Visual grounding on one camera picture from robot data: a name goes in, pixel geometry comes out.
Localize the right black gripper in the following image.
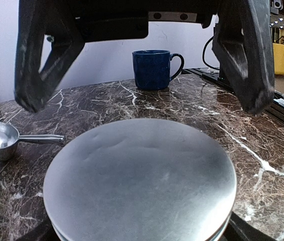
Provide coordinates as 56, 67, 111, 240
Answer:
74, 0, 219, 43

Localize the black front rail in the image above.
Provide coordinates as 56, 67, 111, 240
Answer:
182, 67, 284, 124

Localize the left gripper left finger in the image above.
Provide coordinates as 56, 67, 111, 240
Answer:
16, 217, 57, 241

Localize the dark blue mug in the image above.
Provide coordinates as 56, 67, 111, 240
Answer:
132, 50, 185, 91

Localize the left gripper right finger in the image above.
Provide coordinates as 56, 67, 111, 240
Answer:
222, 213, 276, 241

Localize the metal scoop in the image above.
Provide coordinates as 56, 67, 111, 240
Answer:
0, 122, 66, 162

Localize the white jar lid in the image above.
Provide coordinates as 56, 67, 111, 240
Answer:
43, 118, 237, 240

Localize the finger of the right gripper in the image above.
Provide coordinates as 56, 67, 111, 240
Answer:
14, 1, 85, 112
211, 0, 275, 116

